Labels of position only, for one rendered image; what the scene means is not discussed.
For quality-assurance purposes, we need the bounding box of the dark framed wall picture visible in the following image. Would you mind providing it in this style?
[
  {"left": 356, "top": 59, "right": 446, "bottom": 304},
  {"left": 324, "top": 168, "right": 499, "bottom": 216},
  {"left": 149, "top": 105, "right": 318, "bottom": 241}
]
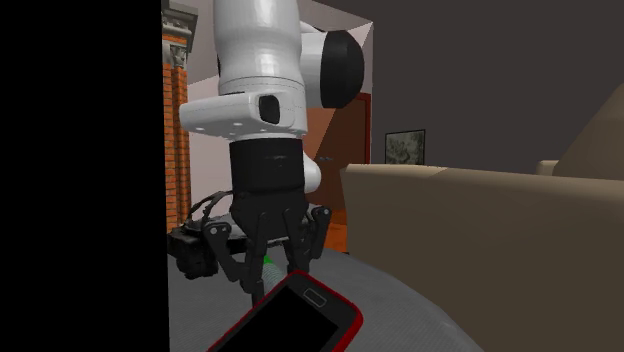
[{"left": 384, "top": 128, "right": 427, "bottom": 166}]

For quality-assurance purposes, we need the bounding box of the black camera with strap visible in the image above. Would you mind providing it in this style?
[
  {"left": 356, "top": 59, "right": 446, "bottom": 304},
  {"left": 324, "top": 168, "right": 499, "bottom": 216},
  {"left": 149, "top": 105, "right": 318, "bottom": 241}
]
[{"left": 167, "top": 190, "right": 250, "bottom": 282}]

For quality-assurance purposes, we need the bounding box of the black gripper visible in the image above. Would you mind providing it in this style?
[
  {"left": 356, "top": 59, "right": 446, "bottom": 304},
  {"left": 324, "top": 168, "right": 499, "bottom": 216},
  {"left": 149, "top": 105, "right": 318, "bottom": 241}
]
[{"left": 202, "top": 138, "right": 334, "bottom": 308}]

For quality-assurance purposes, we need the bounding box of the brown door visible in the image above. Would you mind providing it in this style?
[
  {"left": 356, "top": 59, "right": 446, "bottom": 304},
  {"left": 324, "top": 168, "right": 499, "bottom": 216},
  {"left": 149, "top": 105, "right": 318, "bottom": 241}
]
[{"left": 303, "top": 92, "right": 373, "bottom": 255}]

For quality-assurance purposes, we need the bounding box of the pale cylinder with green tip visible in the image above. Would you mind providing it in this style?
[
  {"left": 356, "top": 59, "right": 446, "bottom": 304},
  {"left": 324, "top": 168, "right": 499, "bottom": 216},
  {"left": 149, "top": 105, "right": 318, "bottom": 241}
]
[{"left": 261, "top": 253, "right": 290, "bottom": 295}]

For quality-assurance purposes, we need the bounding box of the red phone with black screen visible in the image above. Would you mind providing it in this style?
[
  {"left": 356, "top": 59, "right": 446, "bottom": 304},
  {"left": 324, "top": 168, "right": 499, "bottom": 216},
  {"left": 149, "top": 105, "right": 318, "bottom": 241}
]
[{"left": 206, "top": 269, "right": 365, "bottom": 352}]

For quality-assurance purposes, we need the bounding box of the beige sofa with grey seat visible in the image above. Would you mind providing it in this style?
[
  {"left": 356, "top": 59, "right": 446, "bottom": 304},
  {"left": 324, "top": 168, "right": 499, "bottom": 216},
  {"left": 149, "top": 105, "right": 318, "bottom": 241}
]
[{"left": 167, "top": 82, "right": 624, "bottom": 352}]

